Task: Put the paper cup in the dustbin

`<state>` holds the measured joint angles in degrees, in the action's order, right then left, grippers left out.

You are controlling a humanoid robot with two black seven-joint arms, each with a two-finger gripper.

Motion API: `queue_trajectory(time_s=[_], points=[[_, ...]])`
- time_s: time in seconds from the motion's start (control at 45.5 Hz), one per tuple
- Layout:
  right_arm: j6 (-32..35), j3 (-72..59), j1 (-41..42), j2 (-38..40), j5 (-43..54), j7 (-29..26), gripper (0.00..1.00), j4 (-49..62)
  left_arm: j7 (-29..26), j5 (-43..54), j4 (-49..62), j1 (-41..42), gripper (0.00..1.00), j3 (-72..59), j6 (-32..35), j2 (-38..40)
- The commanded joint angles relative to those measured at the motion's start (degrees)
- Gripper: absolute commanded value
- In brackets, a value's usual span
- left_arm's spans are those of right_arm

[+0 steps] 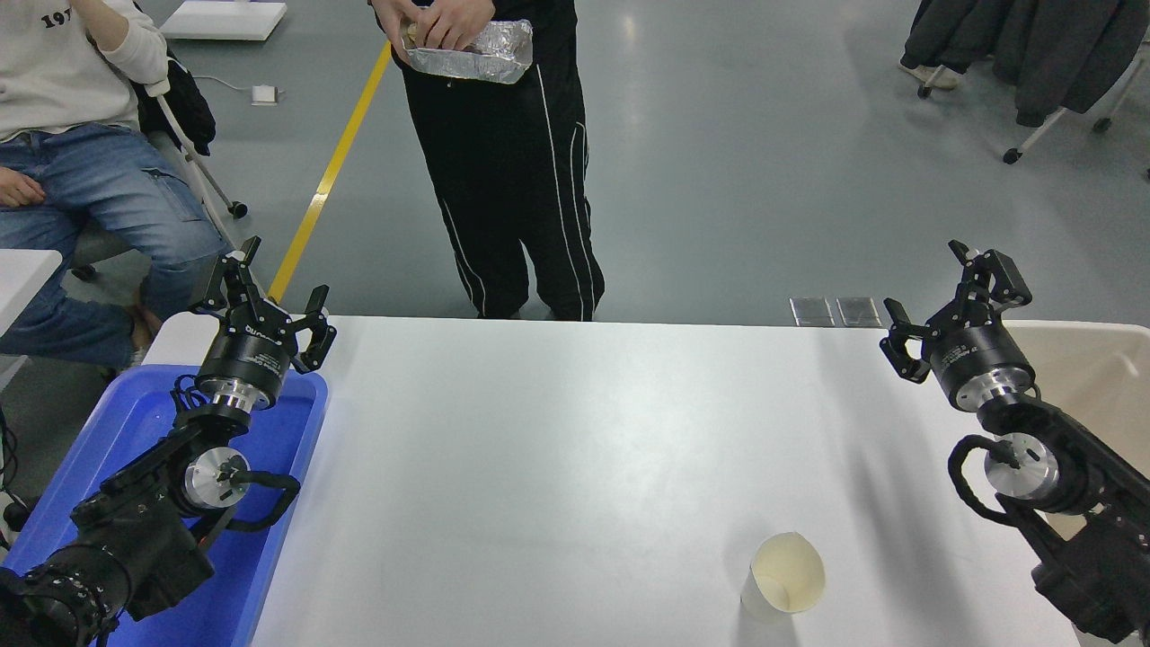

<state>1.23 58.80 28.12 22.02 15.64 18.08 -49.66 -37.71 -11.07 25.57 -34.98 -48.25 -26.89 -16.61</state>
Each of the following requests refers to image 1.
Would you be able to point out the person's left hand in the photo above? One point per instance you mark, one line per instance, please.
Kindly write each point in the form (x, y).
(458, 22)

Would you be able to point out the dark grey coat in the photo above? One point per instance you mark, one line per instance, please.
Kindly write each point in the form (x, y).
(1069, 54)
(961, 31)

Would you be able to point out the yellow floor tape strip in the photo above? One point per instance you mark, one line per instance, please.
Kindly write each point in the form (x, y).
(319, 198)

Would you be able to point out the flat white board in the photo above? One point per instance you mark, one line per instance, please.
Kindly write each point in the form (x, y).
(225, 18)

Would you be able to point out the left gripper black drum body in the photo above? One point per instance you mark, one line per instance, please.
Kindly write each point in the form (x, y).
(250, 355)

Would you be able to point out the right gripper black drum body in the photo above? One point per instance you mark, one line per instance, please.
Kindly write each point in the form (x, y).
(979, 355)

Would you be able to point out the large pale bin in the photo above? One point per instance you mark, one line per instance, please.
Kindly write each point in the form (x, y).
(1096, 377)

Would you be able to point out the person's left forearm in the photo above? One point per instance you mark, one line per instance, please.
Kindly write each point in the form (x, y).
(135, 49)

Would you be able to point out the white side table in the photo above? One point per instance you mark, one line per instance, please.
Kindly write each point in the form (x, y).
(22, 279)

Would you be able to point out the silver foil tray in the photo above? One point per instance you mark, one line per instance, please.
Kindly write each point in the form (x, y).
(490, 58)

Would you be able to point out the black jacket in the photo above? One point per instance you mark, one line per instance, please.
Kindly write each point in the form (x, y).
(184, 103)

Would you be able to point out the white paper cup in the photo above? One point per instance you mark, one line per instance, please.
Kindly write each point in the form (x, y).
(782, 575)

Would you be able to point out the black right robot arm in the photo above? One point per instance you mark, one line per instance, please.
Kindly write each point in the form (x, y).
(1087, 503)

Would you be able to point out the person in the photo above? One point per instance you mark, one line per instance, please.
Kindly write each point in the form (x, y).
(930, 76)
(99, 189)
(503, 180)

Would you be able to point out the metal floor socket plate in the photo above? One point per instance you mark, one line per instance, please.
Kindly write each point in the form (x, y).
(812, 312)
(859, 312)

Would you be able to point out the blue plastic tray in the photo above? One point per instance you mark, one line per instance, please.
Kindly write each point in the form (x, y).
(278, 440)

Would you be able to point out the person's right hand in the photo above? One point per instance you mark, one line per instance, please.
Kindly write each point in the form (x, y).
(395, 18)
(18, 190)

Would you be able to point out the white-framed wheeled chair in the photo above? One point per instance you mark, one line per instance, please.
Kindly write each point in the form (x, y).
(202, 171)

